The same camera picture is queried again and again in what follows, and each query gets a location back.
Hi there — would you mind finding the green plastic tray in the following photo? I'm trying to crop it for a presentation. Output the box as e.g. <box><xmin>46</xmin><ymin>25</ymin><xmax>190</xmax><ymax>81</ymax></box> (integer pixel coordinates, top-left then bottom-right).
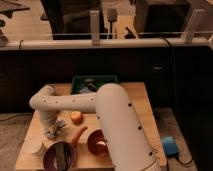
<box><xmin>71</xmin><ymin>75</ymin><xmax>118</xmax><ymax>94</ymax></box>

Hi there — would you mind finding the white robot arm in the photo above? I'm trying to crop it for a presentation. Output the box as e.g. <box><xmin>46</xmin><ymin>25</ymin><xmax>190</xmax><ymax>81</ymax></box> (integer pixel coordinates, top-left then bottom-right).
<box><xmin>29</xmin><ymin>83</ymin><xmax>161</xmax><ymax>171</ymax></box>

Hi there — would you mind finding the blue box on floor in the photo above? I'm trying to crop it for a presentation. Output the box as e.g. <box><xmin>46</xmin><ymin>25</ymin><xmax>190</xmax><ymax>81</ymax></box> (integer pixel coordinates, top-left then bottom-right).
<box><xmin>161</xmin><ymin>136</ymin><xmax>179</xmax><ymax>156</ymax></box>

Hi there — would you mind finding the blue towel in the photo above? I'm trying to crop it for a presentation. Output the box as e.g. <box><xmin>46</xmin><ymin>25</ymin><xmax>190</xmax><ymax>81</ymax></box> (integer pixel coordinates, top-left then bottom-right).
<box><xmin>44</xmin><ymin>120</ymin><xmax>66</xmax><ymax>139</ymax></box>

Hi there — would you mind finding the black handled brush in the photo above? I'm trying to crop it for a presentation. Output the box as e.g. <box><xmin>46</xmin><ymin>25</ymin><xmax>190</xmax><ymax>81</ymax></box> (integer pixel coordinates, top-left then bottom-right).
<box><xmin>84</xmin><ymin>79</ymin><xmax>98</xmax><ymax>92</ymax></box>

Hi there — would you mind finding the red bowl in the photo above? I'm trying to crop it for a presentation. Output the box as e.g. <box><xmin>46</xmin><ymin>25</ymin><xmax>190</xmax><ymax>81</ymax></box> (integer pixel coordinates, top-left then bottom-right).
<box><xmin>87</xmin><ymin>129</ymin><xmax>108</xmax><ymax>157</ymax></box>

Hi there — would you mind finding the wooden cutting board table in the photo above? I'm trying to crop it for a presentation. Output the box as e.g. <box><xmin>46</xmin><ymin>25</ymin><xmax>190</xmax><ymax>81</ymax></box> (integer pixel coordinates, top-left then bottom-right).
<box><xmin>15</xmin><ymin>82</ymin><xmax>167</xmax><ymax>171</ymax></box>

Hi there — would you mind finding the white paper cup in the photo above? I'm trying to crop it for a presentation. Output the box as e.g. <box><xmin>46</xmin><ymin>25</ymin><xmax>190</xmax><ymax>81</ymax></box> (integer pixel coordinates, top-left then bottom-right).
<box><xmin>25</xmin><ymin>137</ymin><xmax>46</xmax><ymax>156</ymax></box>

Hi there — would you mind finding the orange carrot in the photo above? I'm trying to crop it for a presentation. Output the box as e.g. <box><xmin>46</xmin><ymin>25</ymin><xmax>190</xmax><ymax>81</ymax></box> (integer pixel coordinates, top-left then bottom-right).
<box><xmin>71</xmin><ymin>126</ymin><xmax>88</xmax><ymax>148</ymax></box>

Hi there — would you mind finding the white egg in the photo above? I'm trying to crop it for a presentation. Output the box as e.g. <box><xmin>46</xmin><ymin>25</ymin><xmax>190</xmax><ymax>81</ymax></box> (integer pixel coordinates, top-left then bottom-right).
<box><xmin>97</xmin><ymin>141</ymin><xmax>107</xmax><ymax>148</ymax></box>

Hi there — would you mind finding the orange apple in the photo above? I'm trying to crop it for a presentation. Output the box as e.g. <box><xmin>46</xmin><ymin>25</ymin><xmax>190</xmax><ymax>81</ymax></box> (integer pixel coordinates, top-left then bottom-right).
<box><xmin>70</xmin><ymin>111</ymin><xmax>83</xmax><ymax>124</ymax></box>

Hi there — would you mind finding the dark spatula in bowl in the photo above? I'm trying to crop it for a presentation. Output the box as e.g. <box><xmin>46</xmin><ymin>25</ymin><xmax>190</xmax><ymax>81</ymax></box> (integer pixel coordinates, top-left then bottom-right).
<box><xmin>55</xmin><ymin>143</ymin><xmax>67</xmax><ymax>171</ymax></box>

